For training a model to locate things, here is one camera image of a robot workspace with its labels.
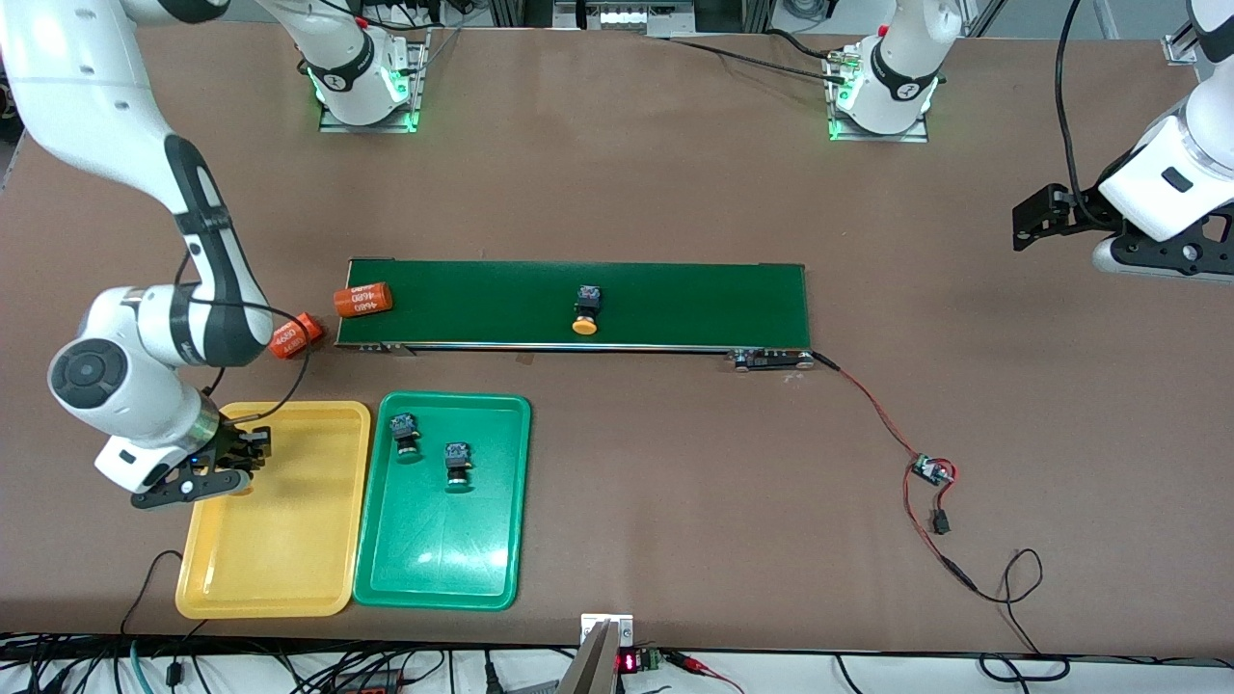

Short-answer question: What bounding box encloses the green mushroom push button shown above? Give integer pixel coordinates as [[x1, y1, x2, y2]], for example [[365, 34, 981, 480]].
[[442, 441, 475, 494], [389, 413, 425, 466]]

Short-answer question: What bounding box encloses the yellow plastic tray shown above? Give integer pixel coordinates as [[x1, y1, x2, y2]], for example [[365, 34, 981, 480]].
[[174, 400, 373, 620]]

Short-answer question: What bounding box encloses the green plastic tray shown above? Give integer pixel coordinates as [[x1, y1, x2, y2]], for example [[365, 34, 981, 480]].
[[352, 390, 533, 612]]

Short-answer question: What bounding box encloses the green conveyor belt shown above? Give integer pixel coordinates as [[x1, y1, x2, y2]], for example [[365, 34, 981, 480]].
[[335, 258, 816, 373]]

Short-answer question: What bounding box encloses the grey metal bar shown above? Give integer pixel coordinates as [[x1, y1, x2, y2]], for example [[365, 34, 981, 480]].
[[556, 622, 623, 694]]

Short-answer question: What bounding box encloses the grey metal device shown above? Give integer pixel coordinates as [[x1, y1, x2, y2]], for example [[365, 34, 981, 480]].
[[551, 0, 697, 40]]

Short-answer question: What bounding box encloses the red clip lead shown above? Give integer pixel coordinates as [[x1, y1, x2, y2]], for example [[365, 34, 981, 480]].
[[663, 652, 745, 694]]

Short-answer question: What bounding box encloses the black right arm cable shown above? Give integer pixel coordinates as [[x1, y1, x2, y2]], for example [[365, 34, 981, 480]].
[[174, 251, 314, 425]]

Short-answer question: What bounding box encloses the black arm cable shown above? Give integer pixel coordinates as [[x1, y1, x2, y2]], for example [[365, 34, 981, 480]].
[[1056, 0, 1102, 227], [174, 251, 314, 425]]

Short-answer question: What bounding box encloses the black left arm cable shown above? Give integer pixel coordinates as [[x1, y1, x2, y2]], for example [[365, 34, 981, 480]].
[[1056, 0, 1102, 227]]

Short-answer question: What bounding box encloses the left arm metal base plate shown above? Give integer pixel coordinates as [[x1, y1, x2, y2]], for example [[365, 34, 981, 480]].
[[827, 48, 931, 144]]

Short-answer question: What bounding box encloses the red and black wire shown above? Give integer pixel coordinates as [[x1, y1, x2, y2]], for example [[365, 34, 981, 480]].
[[808, 352, 979, 594]]

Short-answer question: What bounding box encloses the short black table cable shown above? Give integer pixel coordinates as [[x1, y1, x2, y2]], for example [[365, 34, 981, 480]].
[[766, 27, 845, 59]]

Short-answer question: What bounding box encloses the long black table cable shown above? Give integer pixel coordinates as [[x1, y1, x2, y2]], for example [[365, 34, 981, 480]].
[[665, 37, 847, 83]]

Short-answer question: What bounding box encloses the thin black looped cable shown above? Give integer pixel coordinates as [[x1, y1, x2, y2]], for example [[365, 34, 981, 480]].
[[972, 547, 1071, 683]]

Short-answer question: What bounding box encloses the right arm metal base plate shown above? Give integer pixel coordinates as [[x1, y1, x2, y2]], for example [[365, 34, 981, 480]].
[[318, 29, 431, 134]]

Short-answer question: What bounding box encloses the silver metal bracket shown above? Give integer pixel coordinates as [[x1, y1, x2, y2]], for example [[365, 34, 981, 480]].
[[580, 613, 634, 649]]

